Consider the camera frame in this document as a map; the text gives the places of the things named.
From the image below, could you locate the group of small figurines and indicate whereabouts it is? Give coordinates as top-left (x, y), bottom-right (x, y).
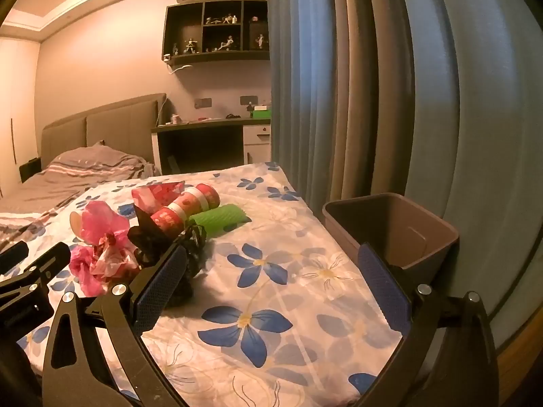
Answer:
top-left (172, 15), bottom-right (269, 55)

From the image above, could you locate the white wardrobe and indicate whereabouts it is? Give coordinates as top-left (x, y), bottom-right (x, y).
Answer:
top-left (0, 36), bottom-right (43, 198)

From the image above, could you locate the red plastic bag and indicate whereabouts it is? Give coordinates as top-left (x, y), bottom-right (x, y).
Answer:
top-left (131, 181), bottom-right (186, 217)

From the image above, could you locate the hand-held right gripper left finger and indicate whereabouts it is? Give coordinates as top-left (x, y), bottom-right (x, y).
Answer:
top-left (41, 237), bottom-right (191, 407)

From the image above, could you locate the green foam net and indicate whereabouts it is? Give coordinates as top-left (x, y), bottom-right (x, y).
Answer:
top-left (189, 203), bottom-right (251, 234)

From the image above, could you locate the grey window curtain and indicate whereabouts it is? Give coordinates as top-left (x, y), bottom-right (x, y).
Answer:
top-left (267, 0), bottom-right (543, 348)

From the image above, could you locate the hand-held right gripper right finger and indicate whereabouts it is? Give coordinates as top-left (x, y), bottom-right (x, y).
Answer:
top-left (354, 241), bottom-right (499, 407)

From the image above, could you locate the pink plastic bag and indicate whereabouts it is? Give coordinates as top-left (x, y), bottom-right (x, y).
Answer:
top-left (69, 200), bottom-right (143, 298)

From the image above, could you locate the dark desk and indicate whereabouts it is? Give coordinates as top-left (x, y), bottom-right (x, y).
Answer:
top-left (150, 117), bottom-right (272, 175)

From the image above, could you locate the white drawer cabinet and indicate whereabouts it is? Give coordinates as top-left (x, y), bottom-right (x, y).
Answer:
top-left (243, 124), bottom-right (272, 164)

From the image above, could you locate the dark wall shelf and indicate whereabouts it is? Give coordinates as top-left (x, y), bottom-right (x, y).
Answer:
top-left (162, 0), bottom-right (270, 65)

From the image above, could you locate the black plastic bag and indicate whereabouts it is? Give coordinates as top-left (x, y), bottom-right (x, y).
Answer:
top-left (127, 203), bottom-right (207, 304)

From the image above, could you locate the padded bed headboard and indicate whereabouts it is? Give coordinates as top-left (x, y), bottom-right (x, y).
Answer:
top-left (41, 93), bottom-right (167, 170)

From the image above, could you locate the grey striped duvet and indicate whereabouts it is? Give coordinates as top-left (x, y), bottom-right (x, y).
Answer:
top-left (0, 142), bottom-right (162, 255)

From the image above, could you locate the brown plastic trash bin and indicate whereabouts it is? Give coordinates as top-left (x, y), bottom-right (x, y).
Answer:
top-left (322, 193), bottom-right (460, 297)

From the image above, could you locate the red printed paper cup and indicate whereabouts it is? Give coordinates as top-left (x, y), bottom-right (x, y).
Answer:
top-left (150, 201), bottom-right (192, 238)
top-left (178, 183), bottom-right (221, 217)

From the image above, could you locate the black bedside stand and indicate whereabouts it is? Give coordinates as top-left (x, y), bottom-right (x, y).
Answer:
top-left (19, 158), bottom-right (43, 183)

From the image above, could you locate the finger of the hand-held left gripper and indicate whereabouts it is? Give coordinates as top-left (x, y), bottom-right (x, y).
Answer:
top-left (0, 241), bottom-right (72, 296)
top-left (0, 241), bottom-right (30, 274)

